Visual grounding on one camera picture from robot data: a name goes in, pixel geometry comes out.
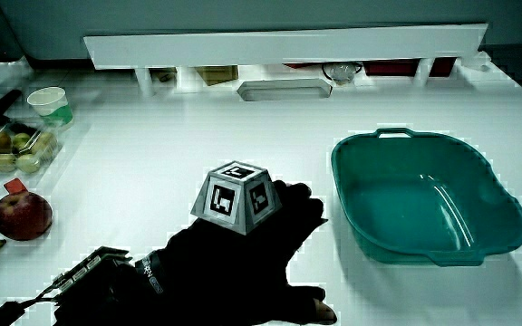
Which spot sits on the red apple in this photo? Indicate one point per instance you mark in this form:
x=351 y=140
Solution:
x=22 y=216

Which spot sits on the person's left forearm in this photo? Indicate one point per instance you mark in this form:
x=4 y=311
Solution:
x=111 y=303

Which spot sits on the white and green paper cup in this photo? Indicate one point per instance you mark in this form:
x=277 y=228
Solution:
x=52 y=106

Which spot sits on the dark red box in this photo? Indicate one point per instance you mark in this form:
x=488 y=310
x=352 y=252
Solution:
x=390 y=67

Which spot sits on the yellow-green pear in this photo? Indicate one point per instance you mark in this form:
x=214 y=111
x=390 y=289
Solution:
x=45 y=145

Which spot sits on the white rectangular tray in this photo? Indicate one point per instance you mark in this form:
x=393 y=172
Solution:
x=283 y=85

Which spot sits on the teal plastic basin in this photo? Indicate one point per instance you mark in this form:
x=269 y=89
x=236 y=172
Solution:
x=406 y=213

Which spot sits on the small green round fruit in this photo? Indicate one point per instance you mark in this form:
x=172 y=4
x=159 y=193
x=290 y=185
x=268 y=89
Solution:
x=21 y=140
x=4 y=162
x=28 y=163

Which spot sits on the grey background panel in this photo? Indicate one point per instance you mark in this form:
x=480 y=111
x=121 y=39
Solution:
x=243 y=13

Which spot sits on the forearm electronics board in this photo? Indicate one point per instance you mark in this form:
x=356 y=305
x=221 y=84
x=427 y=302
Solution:
x=86 y=268

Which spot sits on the person's left hand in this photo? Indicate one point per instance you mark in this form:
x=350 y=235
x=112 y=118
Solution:
x=225 y=276

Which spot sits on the clear glass object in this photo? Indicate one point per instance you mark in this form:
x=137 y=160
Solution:
x=341 y=71

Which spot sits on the small red block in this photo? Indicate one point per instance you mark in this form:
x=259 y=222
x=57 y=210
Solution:
x=15 y=185

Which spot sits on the brown cardboard box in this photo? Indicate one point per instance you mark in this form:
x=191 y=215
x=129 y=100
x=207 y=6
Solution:
x=216 y=74

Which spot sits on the white desk riser shelf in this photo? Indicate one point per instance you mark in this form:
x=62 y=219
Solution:
x=283 y=45

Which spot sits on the white desk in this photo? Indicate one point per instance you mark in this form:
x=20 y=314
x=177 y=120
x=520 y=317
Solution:
x=175 y=136

